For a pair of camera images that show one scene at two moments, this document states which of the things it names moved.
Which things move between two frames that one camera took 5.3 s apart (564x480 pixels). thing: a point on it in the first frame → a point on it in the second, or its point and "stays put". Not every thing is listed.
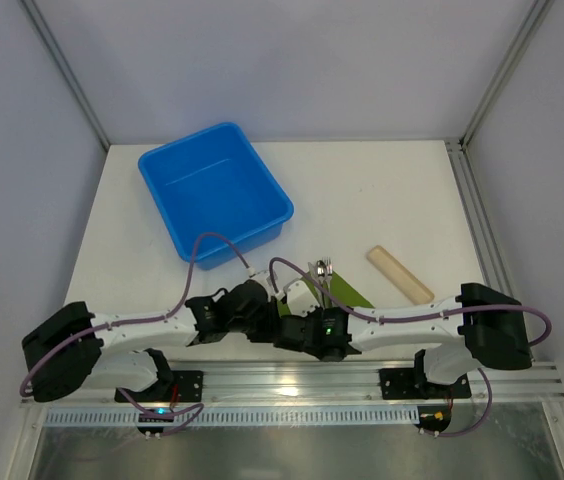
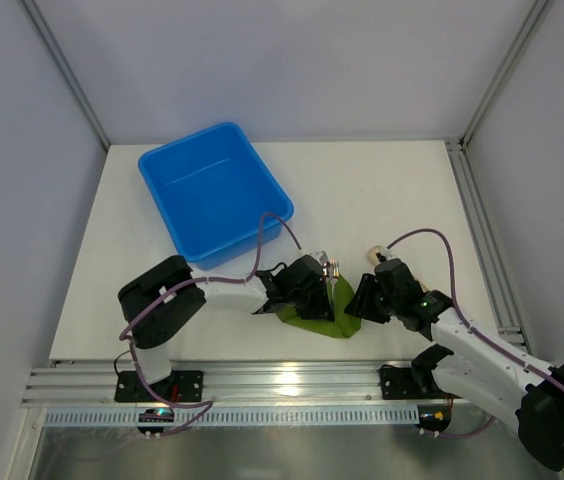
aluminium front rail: x=334 y=383 stays put
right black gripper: x=288 y=331 → x=368 y=298
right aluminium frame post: x=512 y=61 stays put
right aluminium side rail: x=483 y=226 stays put
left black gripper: x=264 y=310 → x=322 y=298
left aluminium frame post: x=64 y=70 stays put
